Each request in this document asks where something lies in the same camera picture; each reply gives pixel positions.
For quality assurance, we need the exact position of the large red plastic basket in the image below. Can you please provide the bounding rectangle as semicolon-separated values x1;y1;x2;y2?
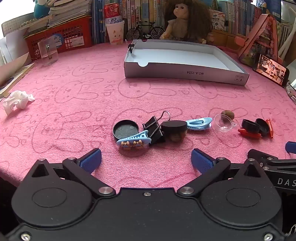
24;16;93;60

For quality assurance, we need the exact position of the crumpled white tissue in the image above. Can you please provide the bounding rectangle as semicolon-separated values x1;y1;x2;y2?
2;90;36;115

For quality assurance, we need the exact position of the white colourful printed box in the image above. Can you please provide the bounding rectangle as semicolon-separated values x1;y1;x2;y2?
211;10;226;30

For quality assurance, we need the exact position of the clear glass cup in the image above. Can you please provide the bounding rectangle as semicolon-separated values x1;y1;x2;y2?
37;38;59;67

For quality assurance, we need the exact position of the large black binder clip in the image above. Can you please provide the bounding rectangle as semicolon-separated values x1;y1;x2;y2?
142;111;171;146

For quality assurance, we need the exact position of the clear plastic dome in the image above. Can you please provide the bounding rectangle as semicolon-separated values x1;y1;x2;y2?
214;114;237;132

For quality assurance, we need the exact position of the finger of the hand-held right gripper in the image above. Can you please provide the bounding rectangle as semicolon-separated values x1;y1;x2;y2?
285;141;296;154
247;149;296;168

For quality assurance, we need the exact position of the white cable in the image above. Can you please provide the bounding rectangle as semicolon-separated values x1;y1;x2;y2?
285;80;296;103

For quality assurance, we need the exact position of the row of books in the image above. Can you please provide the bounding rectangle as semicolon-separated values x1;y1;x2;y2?
92;0;296;40

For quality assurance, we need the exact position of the white paper sheet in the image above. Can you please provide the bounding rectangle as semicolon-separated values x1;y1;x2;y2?
0;36;30;65

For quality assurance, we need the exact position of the white cardboard box tray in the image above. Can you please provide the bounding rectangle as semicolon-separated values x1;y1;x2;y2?
124;39;250;86

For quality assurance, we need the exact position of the white cat-print paper cup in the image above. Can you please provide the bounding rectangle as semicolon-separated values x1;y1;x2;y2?
105;20;125;45

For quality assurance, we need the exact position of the plain blue hair clip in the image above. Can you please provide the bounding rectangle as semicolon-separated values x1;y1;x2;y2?
186;117;213;131

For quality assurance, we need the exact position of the pink bunny-print cloth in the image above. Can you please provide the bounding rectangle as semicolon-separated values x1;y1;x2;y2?
0;39;296;193

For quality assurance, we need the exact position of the blue hair clip with bears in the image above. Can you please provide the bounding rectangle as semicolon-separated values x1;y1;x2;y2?
116;130;151;151

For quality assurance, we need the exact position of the white plastic pipe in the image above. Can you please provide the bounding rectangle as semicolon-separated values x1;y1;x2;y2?
277;30;296;63

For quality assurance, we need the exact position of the wooden desk organizer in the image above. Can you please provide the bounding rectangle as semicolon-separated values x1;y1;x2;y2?
207;29;247;53

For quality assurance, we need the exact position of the curly-haired doll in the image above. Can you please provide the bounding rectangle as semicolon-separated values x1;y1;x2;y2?
159;0;213;44

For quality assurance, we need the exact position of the smartphone with lit screen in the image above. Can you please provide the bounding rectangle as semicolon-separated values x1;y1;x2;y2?
253;54;290;88

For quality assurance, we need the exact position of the small black cap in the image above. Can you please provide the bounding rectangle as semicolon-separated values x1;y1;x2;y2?
255;118;270;136
241;119;261;134

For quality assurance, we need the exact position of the black model bicycle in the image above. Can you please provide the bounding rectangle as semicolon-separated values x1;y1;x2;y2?
126;21;166;40

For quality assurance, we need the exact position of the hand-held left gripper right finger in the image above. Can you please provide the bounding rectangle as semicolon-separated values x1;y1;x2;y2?
177;148;266;198

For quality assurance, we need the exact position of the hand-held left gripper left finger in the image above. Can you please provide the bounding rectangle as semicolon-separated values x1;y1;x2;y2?
30;148;116;198

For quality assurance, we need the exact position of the beige open booklet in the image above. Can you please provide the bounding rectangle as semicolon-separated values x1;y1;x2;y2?
0;54;35;98

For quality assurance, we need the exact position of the stack of worn books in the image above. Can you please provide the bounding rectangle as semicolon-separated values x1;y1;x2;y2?
20;0;93;30

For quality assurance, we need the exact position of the grey grid board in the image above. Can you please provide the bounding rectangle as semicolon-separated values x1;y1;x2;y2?
1;14;30;36

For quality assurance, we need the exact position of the red beer can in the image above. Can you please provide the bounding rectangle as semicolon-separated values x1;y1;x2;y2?
103;3;123;25

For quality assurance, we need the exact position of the blue and white plush toy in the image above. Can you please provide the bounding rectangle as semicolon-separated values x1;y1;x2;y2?
33;0;50;15

